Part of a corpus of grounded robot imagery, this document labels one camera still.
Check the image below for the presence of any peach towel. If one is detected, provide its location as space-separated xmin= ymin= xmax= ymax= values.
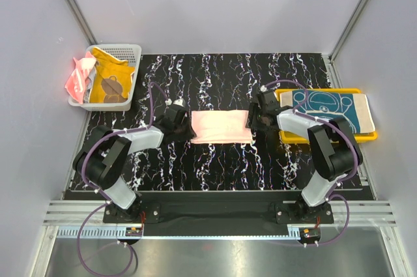
xmin=191 ymin=110 xmax=253 ymax=144

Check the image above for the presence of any teal beige Doraemon towel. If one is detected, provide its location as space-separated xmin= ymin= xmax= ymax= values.
xmin=278 ymin=89 xmax=375 ymax=134

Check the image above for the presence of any yellow cloth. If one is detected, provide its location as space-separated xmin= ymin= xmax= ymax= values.
xmin=89 ymin=47 xmax=135 ymax=104

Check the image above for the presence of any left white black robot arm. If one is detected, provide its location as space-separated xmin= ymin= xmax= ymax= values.
xmin=72 ymin=99 xmax=195 ymax=222

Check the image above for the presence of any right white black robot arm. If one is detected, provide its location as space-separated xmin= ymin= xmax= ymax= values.
xmin=246 ymin=91 xmax=363 ymax=223

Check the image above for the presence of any white plastic basket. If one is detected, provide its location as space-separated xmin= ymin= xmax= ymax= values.
xmin=68 ymin=44 xmax=141 ymax=111

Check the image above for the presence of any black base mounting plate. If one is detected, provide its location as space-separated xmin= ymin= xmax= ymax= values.
xmin=103 ymin=190 xmax=334 ymax=240

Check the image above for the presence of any pink striped cloth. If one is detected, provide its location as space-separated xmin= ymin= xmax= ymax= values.
xmin=65 ymin=51 xmax=97 ymax=104

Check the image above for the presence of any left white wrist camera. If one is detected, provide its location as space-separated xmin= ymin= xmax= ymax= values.
xmin=165 ymin=98 xmax=185 ymax=108

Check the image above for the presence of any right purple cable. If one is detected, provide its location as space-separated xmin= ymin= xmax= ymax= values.
xmin=263 ymin=79 xmax=364 ymax=247

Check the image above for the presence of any purple cable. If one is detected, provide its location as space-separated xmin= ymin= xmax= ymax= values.
xmin=263 ymin=79 xmax=364 ymax=247
xmin=76 ymin=81 xmax=170 ymax=274

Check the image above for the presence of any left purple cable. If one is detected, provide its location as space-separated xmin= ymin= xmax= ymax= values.
xmin=76 ymin=81 xmax=170 ymax=274

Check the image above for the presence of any aluminium front rail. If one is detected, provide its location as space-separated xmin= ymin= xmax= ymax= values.
xmin=43 ymin=200 xmax=396 ymax=240

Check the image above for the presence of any left aluminium frame post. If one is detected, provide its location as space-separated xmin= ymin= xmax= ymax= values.
xmin=65 ymin=0 xmax=98 ymax=45

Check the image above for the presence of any aluminium frame post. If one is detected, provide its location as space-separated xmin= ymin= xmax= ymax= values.
xmin=65 ymin=0 xmax=98 ymax=45
xmin=328 ymin=0 xmax=370 ymax=62

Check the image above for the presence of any right aluminium frame post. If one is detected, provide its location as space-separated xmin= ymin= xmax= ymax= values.
xmin=328 ymin=0 xmax=370 ymax=62

